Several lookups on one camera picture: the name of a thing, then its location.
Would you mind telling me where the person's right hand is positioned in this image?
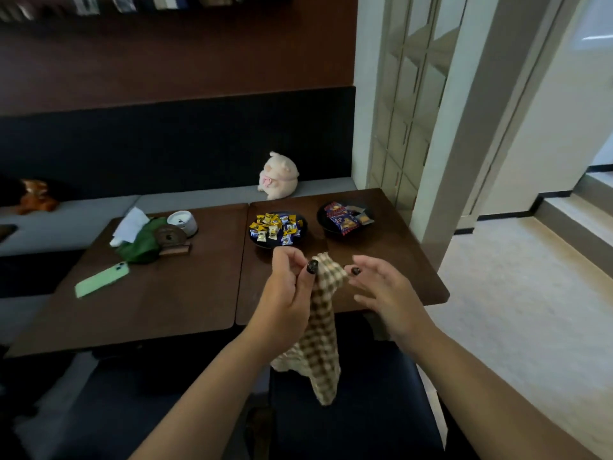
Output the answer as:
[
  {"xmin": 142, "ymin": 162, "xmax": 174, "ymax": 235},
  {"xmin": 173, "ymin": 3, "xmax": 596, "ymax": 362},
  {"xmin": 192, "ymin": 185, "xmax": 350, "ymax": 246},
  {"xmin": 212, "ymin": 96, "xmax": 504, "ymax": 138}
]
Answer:
[{"xmin": 347, "ymin": 256, "xmax": 439, "ymax": 353}]

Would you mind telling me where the person's left hand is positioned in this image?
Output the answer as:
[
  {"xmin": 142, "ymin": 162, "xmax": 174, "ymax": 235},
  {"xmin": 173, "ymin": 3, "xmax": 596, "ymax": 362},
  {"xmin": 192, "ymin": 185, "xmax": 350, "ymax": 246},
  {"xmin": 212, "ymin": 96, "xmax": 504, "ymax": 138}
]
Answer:
[{"xmin": 246, "ymin": 246, "xmax": 321, "ymax": 344}]

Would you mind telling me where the beige checked cloth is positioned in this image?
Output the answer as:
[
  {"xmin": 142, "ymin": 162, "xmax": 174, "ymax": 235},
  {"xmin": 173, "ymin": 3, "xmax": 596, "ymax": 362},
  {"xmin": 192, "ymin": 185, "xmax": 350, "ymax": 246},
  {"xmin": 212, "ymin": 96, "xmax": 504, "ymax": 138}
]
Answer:
[{"xmin": 270, "ymin": 252, "xmax": 351, "ymax": 407}]

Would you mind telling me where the person's right forearm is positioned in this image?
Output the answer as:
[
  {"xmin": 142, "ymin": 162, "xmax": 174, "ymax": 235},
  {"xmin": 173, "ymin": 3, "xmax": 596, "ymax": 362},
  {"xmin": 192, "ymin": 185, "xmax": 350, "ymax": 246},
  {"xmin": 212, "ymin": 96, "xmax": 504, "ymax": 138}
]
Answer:
[{"xmin": 394, "ymin": 324, "xmax": 602, "ymax": 460}]

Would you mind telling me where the person's left forearm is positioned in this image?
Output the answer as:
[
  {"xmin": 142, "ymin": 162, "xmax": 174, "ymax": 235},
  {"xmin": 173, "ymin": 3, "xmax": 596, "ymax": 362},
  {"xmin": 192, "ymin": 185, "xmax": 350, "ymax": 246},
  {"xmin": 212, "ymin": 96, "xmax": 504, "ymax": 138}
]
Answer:
[{"xmin": 128, "ymin": 326, "xmax": 288, "ymax": 460}]

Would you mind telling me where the black bowl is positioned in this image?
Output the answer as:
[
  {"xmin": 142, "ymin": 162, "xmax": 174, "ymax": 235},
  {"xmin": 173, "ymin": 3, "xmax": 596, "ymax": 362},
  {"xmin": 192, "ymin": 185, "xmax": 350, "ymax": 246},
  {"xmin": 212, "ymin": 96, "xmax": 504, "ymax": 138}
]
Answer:
[
  {"xmin": 247, "ymin": 211, "xmax": 308, "ymax": 255},
  {"xmin": 316, "ymin": 201, "xmax": 373, "ymax": 239}
]

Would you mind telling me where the red and blue snack packet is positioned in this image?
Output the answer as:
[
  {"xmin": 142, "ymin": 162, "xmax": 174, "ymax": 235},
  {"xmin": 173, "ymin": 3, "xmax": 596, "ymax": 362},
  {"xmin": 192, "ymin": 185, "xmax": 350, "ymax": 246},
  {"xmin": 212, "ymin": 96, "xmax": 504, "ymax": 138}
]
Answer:
[{"xmin": 324, "ymin": 202, "xmax": 361, "ymax": 234}]

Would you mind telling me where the pile of yellow wrapped candies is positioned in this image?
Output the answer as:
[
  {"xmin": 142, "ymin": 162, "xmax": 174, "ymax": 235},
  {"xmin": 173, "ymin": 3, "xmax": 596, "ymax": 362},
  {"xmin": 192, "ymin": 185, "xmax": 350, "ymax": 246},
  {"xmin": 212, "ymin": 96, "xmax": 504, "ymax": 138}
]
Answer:
[{"xmin": 249, "ymin": 212, "xmax": 302, "ymax": 248}]

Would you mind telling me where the pink plush pig toy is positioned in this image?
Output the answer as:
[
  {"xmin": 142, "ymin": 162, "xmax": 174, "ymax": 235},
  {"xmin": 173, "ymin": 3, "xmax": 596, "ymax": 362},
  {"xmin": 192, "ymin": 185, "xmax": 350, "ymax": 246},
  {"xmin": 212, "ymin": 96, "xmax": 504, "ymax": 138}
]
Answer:
[{"xmin": 258, "ymin": 151, "xmax": 300, "ymax": 201}]

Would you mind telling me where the grey bench seat cushion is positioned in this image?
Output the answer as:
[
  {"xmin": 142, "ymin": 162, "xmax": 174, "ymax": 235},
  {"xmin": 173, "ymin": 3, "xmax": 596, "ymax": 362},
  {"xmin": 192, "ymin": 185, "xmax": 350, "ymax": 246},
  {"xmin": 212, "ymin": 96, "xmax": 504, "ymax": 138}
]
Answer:
[
  {"xmin": 0, "ymin": 195, "xmax": 140, "ymax": 257},
  {"xmin": 134, "ymin": 176, "xmax": 358, "ymax": 212}
]

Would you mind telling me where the white round ashtray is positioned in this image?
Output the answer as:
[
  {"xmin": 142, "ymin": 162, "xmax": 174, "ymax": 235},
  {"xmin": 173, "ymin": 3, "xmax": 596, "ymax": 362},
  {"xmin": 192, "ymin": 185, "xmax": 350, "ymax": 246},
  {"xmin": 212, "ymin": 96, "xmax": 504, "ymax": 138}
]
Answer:
[{"xmin": 166, "ymin": 210, "xmax": 198, "ymax": 237}]

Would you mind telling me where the round brown disc sign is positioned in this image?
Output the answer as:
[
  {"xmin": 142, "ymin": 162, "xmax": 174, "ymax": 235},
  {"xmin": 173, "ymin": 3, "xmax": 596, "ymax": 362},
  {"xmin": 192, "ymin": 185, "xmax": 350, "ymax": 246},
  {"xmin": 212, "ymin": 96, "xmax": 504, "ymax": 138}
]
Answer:
[{"xmin": 154, "ymin": 224, "xmax": 189, "ymax": 249}]

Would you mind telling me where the dark blue chair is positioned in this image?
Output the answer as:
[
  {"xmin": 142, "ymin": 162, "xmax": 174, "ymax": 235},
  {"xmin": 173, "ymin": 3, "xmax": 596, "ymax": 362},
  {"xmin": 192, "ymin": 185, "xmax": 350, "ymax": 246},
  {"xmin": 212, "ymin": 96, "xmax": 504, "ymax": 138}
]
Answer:
[
  {"xmin": 48, "ymin": 349, "xmax": 270, "ymax": 460},
  {"xmin": 268, "ymin": 311, "xmax": 447, "ymax": 460}
]

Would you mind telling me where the green fabric tissue holder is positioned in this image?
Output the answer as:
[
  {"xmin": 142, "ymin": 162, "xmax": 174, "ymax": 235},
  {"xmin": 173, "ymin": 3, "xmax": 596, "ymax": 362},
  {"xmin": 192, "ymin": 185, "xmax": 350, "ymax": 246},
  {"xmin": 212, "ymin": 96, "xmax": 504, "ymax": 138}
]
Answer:
[{"xmin": 116, "ymin": 217, "xmax": 169, "ymax": 265}]

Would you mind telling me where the white tissue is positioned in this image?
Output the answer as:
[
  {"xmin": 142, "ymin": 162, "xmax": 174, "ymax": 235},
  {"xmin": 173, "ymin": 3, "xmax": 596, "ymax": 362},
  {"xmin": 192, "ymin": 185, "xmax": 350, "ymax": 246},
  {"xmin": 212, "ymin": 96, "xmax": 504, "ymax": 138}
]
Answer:
[{"xmin": 110, "ymin": 207, "xmax": 151, "ymax": 248}]

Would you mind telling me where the dark bench backrest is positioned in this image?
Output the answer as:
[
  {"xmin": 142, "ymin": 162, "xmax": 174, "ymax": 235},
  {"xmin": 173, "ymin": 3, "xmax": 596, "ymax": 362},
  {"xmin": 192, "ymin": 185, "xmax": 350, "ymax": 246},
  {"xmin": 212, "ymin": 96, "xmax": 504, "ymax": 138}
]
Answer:
[{"xmin": 0, "ymin": 85, "xmax": 357, "ymax": 207}]

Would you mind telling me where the green smartphone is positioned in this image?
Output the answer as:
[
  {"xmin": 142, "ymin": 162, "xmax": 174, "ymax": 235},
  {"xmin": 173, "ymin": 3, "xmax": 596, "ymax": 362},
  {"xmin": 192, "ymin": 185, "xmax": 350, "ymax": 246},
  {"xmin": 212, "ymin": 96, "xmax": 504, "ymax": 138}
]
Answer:
[{"xmin": 75, "ymin": 262, "xmax": 130, "ymax": 299}]

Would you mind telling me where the orange plush toy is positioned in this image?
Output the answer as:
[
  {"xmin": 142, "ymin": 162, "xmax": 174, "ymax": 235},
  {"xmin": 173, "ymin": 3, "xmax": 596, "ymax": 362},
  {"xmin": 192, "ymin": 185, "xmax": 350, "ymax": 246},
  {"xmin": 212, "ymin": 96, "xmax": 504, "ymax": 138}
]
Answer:
[{"xmin": 18, "ymin": 179, "xmax": 59, "ymax": 215}]

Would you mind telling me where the row of books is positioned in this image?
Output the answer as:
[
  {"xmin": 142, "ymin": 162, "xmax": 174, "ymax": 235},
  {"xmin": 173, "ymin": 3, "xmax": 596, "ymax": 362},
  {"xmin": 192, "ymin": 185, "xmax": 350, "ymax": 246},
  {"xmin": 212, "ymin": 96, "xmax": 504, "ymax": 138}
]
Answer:
[{"xmin": 0, "ymin": 0, "xmax": 294, "ymax": 22}]

